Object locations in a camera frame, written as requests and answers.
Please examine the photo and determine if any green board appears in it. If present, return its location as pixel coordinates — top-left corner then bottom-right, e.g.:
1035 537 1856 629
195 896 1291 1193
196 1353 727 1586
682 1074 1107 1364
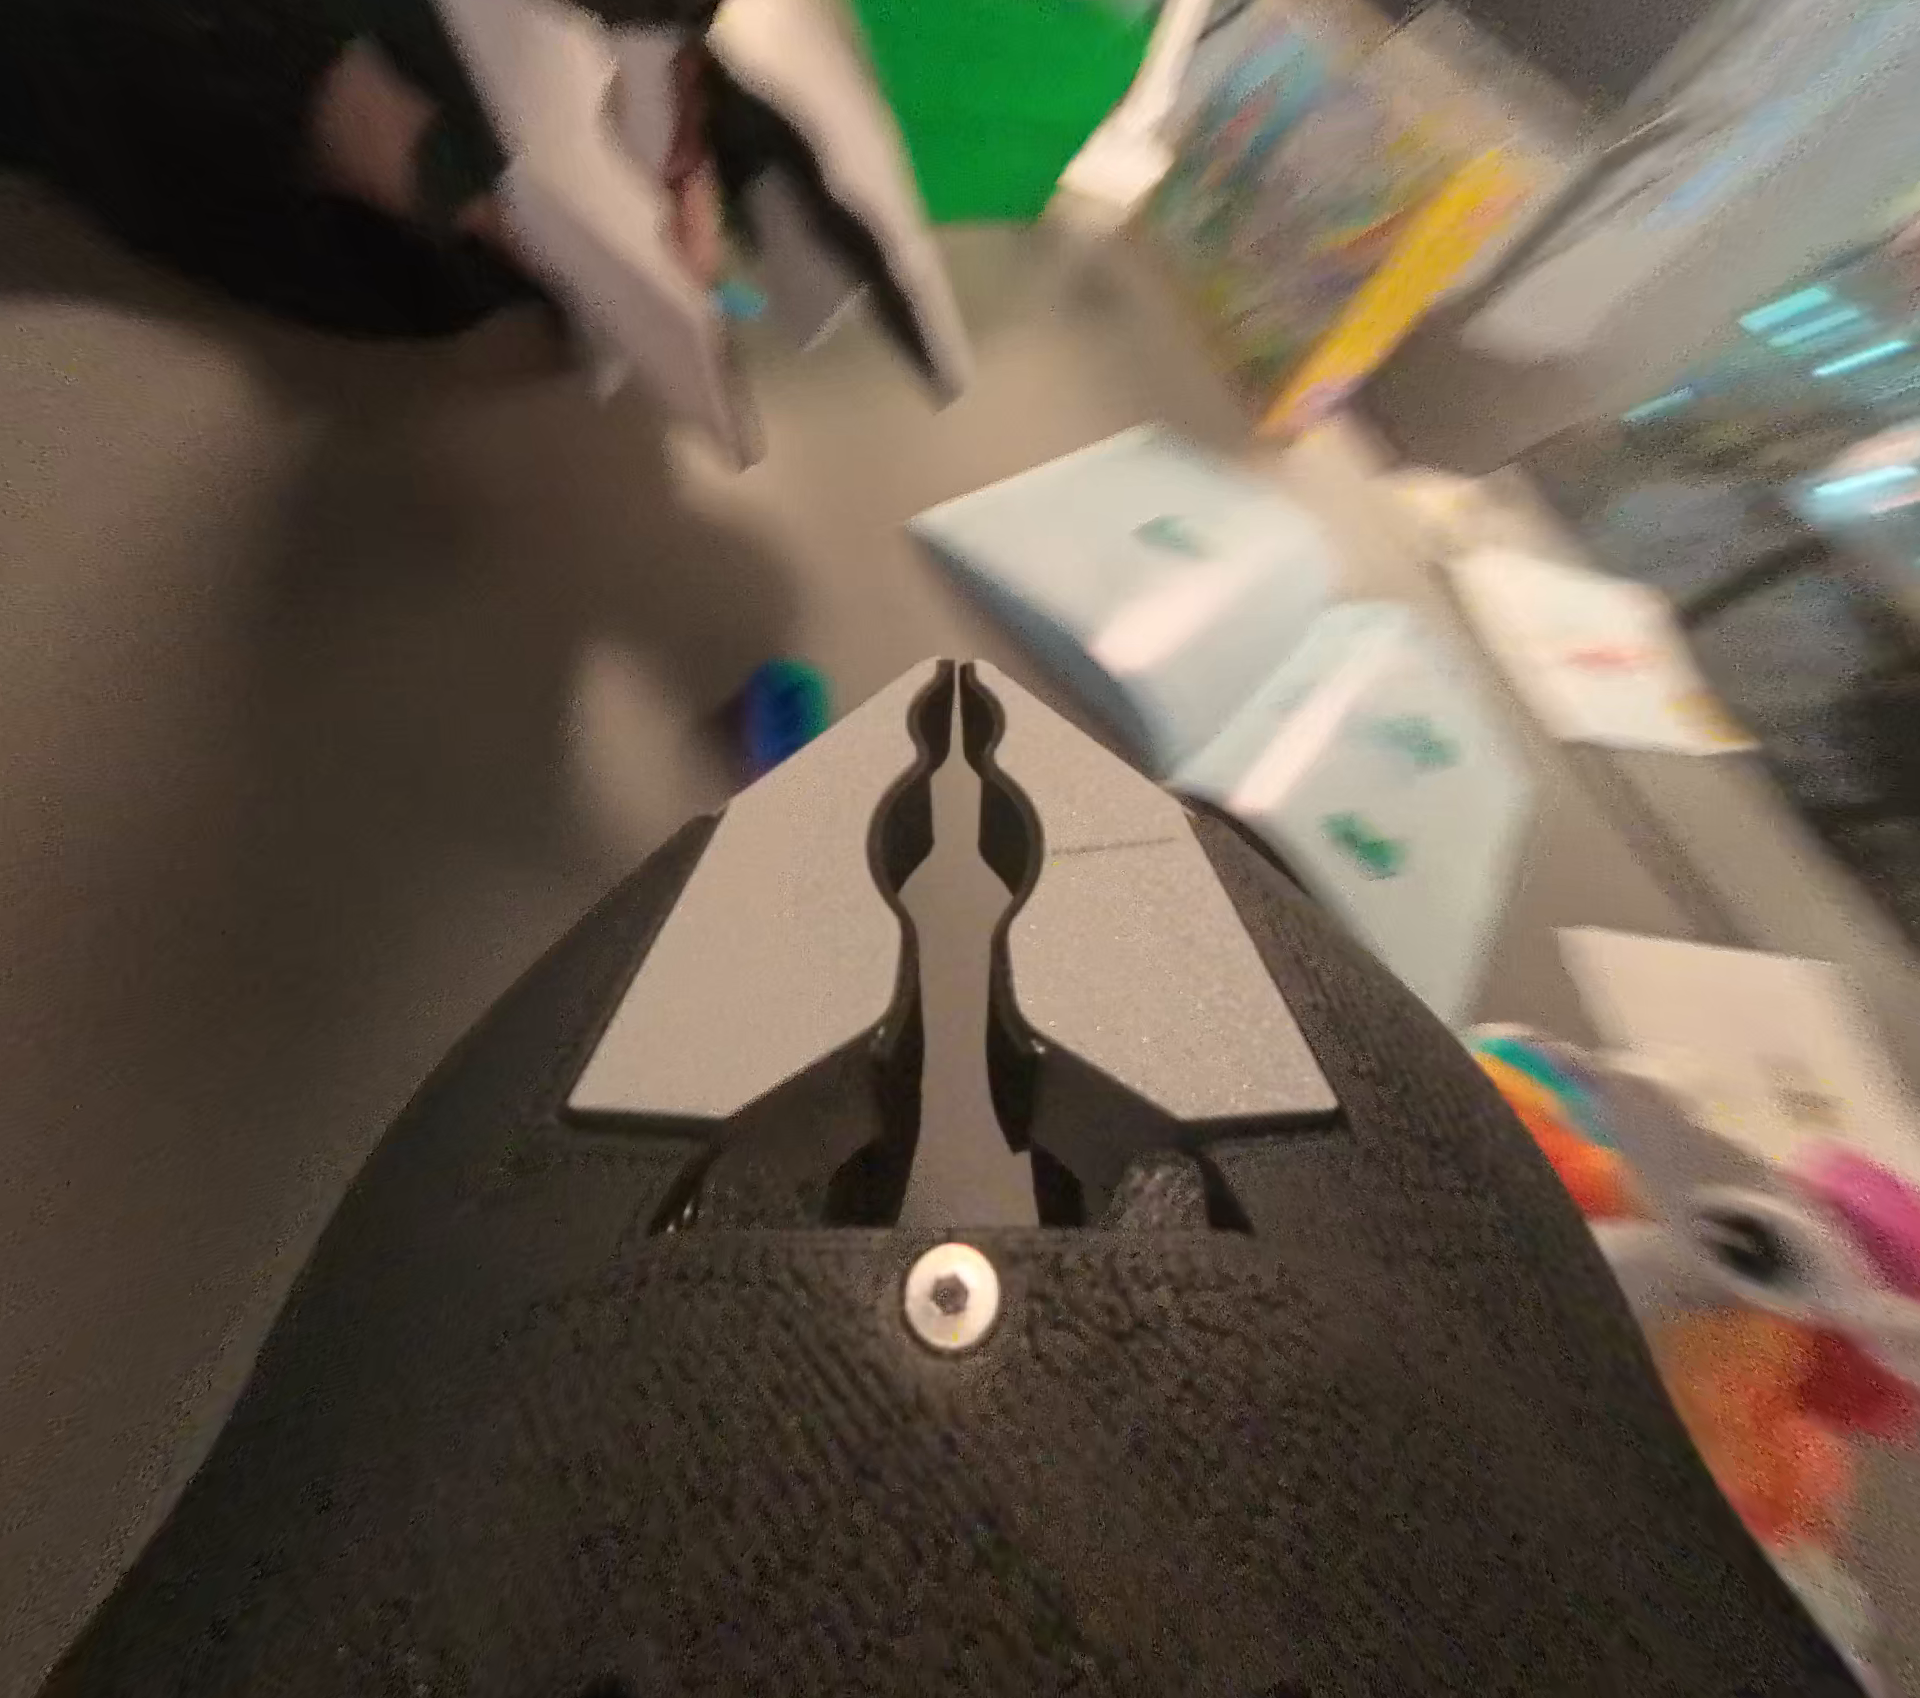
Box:
673 0 1161 227

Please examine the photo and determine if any white printed paper sheet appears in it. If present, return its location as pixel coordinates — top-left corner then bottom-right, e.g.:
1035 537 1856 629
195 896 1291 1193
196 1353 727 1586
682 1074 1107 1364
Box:
1442 547 1760 758

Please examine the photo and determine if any white stand post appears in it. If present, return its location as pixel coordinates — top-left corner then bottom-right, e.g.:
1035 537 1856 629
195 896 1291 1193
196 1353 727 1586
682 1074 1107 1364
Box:
1051 0 1281 217

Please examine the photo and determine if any white tissue pack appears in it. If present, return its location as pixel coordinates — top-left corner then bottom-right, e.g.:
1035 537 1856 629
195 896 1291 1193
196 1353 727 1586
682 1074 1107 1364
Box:
906 426 1341 758
1171 599 1536 1027

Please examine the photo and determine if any colourful lego box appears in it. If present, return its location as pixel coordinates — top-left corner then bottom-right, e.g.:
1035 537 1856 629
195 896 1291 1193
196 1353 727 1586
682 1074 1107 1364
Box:
1136 2 1551 443

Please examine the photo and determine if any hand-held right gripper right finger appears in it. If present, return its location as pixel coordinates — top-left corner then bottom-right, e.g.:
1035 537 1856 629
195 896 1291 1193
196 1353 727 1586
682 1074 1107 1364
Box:
960 656 1343 1230

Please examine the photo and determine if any person's left hand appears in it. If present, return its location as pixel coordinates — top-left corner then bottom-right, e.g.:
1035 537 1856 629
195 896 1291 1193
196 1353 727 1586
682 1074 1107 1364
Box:
301 31 521 251

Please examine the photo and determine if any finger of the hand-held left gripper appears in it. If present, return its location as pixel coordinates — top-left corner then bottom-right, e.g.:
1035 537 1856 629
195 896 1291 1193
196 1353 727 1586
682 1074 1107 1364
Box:
432 0 770 474
698 0 973 410

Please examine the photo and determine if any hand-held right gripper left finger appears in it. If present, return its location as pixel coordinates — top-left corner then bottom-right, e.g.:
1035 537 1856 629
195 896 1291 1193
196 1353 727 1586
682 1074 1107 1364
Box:
564 656 963 1230

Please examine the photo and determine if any blue and green lego build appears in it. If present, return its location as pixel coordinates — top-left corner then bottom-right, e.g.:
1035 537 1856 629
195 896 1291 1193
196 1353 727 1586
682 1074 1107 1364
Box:
716 656 837 779

